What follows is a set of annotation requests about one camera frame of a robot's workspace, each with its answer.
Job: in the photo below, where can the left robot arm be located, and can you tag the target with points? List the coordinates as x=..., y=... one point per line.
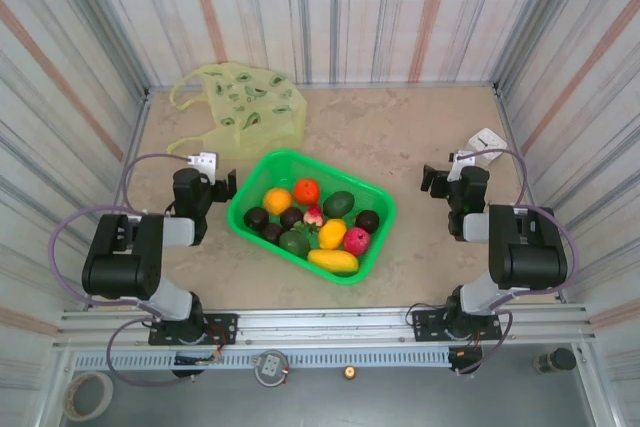
x=120, y=267

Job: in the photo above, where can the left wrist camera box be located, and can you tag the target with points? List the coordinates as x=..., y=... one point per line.
x=205, y=161

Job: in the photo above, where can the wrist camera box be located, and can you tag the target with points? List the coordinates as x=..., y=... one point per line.
x=205, y=161
x=462, y=163

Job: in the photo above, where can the long yellow fake mango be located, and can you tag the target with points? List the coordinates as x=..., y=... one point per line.
x=332, y=261

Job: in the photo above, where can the small orange light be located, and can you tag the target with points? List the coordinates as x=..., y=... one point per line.
x=349, y=373

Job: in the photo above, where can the green plastic mesh basket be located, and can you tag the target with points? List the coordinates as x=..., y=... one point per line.
x=270, y=167

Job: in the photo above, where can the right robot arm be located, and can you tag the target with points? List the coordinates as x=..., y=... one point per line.
x=530, y=257

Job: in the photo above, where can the green fake avocado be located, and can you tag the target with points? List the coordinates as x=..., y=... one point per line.
x=294, y=243
x=338, y=204

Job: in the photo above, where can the aluminium rail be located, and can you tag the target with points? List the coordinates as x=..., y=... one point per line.
x=325, y=322

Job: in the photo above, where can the beige tape roll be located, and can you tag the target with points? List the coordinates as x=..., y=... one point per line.
x=68, y=399

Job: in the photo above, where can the yellow-orange fake orange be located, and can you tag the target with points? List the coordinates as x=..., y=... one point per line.
x=277, y=201

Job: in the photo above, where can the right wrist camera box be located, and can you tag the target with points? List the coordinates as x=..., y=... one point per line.
x=462, y=163

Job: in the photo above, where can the white small card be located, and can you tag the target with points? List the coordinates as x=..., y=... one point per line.
x=487, y=143

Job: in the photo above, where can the round grey socket device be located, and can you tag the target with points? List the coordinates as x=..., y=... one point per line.
x=270, y=366

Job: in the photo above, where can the dark jar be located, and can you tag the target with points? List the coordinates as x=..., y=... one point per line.
x=554, y=361

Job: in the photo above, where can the yellow avocado-print plastic bag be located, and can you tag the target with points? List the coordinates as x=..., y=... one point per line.
x=250, y=112

